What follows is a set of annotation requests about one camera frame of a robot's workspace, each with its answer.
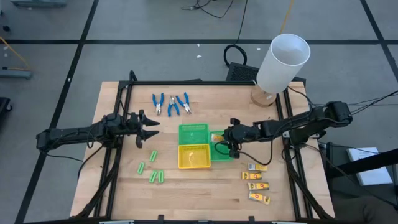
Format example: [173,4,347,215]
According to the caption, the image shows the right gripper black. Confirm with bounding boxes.
[219,117,261,159]

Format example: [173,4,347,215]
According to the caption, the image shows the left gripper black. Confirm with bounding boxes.
[126,108,161,149]

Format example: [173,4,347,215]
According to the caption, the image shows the blue-handled pliers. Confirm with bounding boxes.
[151,92,165,116]
[167,95,180,118]
[175,91,192,114]

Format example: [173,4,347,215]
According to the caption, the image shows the small green plastic basket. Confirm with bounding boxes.
[208,130,234,162]

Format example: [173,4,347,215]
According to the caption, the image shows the large green plastic basket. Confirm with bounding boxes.
[178,123,210,146]

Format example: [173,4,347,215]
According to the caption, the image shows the yellow plastic basket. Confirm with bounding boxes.
[177,143,211,170]

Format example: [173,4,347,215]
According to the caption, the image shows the round wooden lamp base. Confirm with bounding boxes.
[250,85,277,108]

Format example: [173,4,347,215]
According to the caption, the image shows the black mesh box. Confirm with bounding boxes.
[226,62,261,82]

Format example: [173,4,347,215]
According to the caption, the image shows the white cylindrical lamp shade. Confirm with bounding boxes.
[256,33,311,95]

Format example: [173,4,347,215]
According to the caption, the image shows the black side cart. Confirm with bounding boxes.
[323,141,398,215]

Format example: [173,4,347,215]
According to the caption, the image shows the grey floor bar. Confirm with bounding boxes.
[0,68,34,80]
[11,0,68,9]

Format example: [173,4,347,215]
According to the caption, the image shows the black chair base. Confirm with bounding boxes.
[0,96,13,125]

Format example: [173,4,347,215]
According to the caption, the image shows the black diagonal bar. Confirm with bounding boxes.
[329,148,398,179]

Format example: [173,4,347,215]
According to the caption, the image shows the white book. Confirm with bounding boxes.
[346,146,394,187]

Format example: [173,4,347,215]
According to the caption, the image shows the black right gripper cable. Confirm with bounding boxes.
[213,136,275,166]

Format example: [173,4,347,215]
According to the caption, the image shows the black aluminium table frame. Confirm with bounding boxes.
[71,70,335,224]

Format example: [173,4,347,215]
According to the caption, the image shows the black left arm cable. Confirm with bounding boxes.
[45,153,84,163]

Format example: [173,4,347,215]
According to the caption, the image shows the black coiled floor cable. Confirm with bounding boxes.
[223,0,249,67]

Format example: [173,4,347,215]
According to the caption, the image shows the thin black floor cable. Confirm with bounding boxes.
[182,0,234,19]

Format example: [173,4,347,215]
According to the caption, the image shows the yellow floor cable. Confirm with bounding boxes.
[279,0,295,35]

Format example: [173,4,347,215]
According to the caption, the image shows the yellow taut cable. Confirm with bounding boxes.
[0,36,32,72]

